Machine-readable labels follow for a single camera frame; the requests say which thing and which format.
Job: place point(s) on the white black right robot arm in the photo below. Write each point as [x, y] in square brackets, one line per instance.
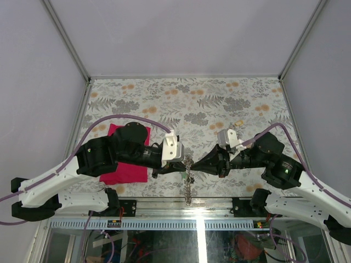
[325, 207]

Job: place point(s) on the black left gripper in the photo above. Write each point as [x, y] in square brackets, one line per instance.
[170, 167]

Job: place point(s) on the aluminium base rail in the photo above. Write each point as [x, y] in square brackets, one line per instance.
[178, 205]

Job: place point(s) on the yellow tag key set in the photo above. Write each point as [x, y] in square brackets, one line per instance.
[239, 123]

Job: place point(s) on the aluminium frame posts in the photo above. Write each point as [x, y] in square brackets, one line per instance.
[180, 38]

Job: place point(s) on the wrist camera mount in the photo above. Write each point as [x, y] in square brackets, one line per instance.
[172, 149]
[227, 138]

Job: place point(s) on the pink folded cloth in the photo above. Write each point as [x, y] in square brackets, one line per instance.
[126, 174]

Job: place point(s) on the floral tablecloth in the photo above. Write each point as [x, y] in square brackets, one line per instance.
[196, 109]

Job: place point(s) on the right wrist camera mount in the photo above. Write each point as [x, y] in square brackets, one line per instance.
[227, 138]

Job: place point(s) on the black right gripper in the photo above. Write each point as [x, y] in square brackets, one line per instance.
[217, 161]

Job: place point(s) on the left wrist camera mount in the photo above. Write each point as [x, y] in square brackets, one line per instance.
[172, 149]

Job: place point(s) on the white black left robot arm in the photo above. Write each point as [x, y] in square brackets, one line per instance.
[47, 195]

